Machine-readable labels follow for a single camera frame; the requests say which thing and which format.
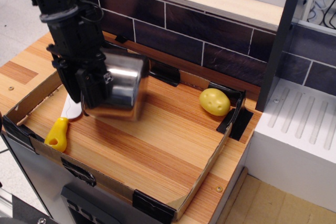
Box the white drying rack sink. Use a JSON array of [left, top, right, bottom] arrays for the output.
[[245, 80, 335, 211]]

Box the cardboard fence with black tape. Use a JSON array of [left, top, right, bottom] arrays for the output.
[[2, 35, 254, 222]]

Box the yellow toy potato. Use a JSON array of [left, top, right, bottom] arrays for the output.
[[199, 88, 231, 116]]

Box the dark grey vertical post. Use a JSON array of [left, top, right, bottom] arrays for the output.
[[256, 0, 305, 112]]

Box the yellow handled white toy knife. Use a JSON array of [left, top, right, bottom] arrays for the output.
[[44, 94, 82, 152]]

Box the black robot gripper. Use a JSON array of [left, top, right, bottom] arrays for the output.
[[40, 6, 113, 108]]

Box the shiny metal pot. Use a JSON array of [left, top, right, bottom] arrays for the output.
[[81, 50, 150, 121]]

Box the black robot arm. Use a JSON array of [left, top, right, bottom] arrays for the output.
[[32, 0, 112, 108]]

